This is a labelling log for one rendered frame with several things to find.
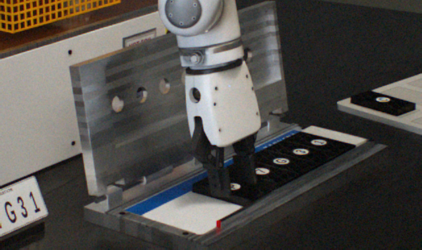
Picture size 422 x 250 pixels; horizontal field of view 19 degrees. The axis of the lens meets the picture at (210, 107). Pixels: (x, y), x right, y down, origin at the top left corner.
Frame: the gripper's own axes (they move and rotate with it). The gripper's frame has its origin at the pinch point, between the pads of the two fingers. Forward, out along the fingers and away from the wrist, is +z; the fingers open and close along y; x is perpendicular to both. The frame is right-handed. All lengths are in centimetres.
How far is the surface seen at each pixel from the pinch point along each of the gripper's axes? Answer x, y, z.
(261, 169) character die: 1.0, 7.7, 1.3
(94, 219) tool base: 12.1, -14.9, 1.7
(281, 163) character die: 0.1, 11.3, 1.5
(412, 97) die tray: 4, 55, 3
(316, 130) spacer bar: 4.1, 26.4, 0.8
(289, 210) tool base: -6.3, 3.0, 5.5
